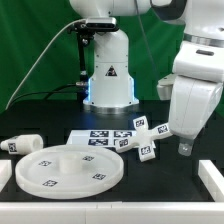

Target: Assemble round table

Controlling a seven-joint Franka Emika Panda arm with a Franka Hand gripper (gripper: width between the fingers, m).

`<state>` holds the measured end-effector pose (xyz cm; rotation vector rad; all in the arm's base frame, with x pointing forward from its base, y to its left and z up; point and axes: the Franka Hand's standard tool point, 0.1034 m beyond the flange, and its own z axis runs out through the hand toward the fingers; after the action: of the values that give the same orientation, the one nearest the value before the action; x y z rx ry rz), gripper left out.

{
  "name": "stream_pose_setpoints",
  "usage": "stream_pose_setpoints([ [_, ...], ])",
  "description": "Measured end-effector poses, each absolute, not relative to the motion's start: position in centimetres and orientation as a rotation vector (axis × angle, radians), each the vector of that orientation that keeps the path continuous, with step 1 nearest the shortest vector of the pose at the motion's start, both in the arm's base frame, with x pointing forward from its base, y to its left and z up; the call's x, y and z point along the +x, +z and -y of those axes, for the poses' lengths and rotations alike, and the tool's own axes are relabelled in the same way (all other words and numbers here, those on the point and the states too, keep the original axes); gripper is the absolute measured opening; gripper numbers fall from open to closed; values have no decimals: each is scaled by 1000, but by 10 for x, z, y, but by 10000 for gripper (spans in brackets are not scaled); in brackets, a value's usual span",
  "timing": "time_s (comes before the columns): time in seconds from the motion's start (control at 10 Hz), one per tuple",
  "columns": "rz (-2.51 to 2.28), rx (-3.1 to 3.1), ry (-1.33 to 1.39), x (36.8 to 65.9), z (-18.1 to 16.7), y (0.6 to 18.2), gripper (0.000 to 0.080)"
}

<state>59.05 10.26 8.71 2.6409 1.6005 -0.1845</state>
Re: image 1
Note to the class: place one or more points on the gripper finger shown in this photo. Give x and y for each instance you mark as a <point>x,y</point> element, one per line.
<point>185,146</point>

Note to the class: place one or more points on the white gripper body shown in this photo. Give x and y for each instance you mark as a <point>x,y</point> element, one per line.
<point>192,103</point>

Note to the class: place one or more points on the white round table top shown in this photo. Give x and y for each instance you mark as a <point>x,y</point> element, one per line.
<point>69,171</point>

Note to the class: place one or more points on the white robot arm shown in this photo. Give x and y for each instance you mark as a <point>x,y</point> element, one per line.
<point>111,86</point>

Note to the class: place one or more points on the white cross-shaped table base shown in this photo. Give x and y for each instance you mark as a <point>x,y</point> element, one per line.
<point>143,139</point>

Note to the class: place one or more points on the white right barrier block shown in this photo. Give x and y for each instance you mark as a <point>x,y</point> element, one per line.
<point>212,179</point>

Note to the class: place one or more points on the white barrier block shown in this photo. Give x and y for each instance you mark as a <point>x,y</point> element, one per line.
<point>5,172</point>
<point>212,179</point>

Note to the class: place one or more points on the white marker sheet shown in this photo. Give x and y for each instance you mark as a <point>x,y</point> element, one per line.
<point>104,138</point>

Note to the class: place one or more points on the white left barrier block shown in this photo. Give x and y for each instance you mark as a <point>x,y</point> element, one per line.
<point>5,172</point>

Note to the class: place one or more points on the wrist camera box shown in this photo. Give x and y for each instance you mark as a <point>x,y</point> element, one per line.
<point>200,62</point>

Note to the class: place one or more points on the white front barrier rail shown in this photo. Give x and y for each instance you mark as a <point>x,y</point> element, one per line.
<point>112,213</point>

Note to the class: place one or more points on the black camera on stand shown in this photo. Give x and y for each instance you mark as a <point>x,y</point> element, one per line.
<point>85,30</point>

